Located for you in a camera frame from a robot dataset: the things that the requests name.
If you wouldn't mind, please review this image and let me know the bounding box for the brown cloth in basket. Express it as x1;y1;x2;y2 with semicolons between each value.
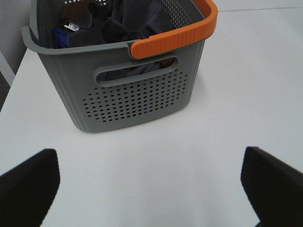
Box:
61;0;90;20

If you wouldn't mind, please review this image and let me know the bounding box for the blue cloth in basket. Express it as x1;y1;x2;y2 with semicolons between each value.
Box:
53;27;68;49

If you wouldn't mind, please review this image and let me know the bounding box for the dark navy towel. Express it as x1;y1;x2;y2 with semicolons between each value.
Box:
58;0;173;48

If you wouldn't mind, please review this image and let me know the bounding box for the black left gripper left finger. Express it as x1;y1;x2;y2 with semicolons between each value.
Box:
0;148;60;227

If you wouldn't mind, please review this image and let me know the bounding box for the orange basket handle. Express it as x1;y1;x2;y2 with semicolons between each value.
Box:
130;0;218;59

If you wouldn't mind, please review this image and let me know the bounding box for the grey perforated laundry basket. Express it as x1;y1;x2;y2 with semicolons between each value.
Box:
22;0;206;132

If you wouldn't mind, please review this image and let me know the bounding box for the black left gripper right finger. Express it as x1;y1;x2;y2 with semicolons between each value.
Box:
241;147;303;227

